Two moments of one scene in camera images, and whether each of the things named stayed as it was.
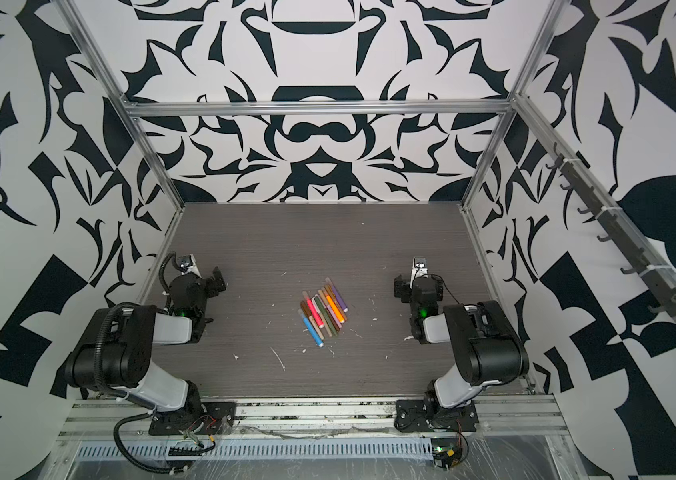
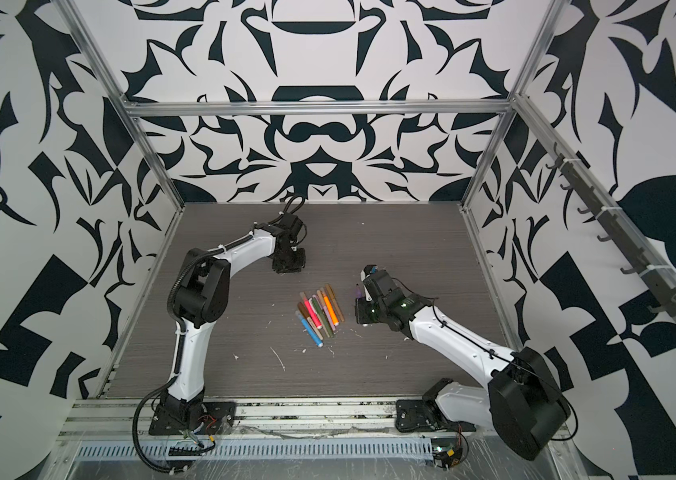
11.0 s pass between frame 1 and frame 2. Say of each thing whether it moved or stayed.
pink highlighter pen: stayed
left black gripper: moved
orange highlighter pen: moved
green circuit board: stayed
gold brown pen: stayed
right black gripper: moved
